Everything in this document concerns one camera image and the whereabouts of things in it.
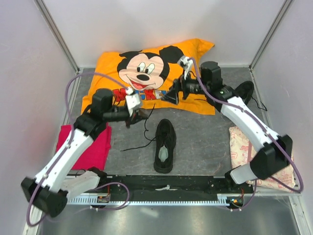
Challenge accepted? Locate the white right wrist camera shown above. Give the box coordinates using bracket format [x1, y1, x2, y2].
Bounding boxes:
[178, 55, 193, 80]

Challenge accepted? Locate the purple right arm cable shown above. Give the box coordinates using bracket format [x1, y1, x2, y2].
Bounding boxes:
[190, 57, 304, 192]

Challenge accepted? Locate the aluminium frame post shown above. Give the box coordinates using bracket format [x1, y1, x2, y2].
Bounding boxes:
[249, 0, 293, 71]
[34, 0, 80, 72]

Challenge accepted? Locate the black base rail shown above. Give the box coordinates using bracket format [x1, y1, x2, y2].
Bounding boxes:
[89, 174, 253, 199]

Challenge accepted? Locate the left aluminium frame post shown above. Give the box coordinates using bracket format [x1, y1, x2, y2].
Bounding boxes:
[34, 0, 80, 72]

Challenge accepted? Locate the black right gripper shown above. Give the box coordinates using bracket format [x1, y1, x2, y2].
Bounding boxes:
[160, 70, 209, 106]

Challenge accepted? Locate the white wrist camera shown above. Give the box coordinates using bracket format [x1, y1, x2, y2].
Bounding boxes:
[178, 55, 193, 80]
[125, 87, 142, 115]

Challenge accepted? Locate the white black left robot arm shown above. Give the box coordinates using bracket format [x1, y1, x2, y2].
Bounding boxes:
[21, 88, 148, 218]

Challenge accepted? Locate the black shoe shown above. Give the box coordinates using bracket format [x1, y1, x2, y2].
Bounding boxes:
[235, 81, 254, 105]
[154, 118, 177, 174]

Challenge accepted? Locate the cream pink cartoon pouch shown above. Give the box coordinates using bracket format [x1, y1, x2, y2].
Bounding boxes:
[229, 126, 296, 192]

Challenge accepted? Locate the aluminium slotted rail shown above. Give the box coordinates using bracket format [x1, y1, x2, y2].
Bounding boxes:
[68, 190, 232, 206]

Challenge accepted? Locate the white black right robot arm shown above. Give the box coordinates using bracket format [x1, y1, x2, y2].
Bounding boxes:
[162, 56, 292, 193]

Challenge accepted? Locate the magenta folded cloth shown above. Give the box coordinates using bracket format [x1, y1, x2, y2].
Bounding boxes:
[53, 124, 112, 170]

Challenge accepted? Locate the orange Mickey pillow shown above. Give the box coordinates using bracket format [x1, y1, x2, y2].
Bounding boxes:
[81, 39, 215, 115]

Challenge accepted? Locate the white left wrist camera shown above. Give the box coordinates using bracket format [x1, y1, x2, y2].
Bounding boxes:
[125, 87, 142, 115]

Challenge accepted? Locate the right aluminium frame post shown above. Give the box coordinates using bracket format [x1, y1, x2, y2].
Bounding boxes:
[249, 0, 293, 71]

